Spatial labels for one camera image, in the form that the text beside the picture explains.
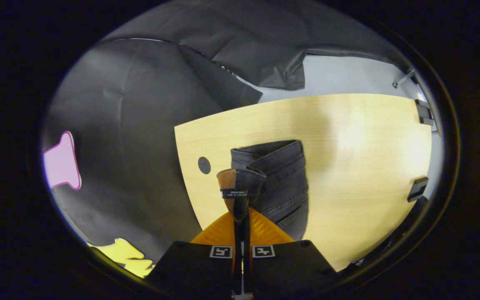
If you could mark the metal rod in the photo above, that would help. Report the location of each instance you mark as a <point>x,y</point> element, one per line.
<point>403,78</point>

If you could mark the dark grey jeans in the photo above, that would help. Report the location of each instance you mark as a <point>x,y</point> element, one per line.
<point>283,179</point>

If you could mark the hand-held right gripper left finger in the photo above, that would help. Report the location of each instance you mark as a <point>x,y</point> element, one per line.
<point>194,266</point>

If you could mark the black backdrop cloth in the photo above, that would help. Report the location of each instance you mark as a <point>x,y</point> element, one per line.
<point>131,125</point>

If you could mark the black table clamp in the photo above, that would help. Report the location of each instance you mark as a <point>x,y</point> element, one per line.
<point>424,111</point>
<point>417,188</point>

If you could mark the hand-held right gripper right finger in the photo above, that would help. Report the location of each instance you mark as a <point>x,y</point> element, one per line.
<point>290,266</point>

